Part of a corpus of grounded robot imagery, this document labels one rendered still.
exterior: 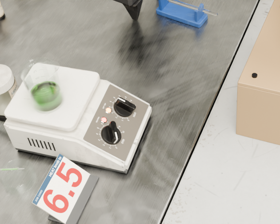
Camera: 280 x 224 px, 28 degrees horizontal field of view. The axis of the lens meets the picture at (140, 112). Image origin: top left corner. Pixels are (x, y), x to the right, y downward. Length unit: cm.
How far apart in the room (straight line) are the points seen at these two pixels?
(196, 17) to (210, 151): 30
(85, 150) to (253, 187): 26
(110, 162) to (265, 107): 24
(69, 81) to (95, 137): 11
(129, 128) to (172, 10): 32
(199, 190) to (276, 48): 24
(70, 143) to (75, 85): 10
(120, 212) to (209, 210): 13
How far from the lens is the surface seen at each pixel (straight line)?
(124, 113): 88
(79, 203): 85
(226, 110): 93
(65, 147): 86
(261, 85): 81
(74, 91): 87
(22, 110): 87
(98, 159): 85
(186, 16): 109
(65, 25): 114
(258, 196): 84
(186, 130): 91
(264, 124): 86
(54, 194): 84
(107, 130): 85
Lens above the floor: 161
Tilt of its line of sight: 49 degrees down
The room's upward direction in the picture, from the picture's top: 9 degrees counter-clockwise
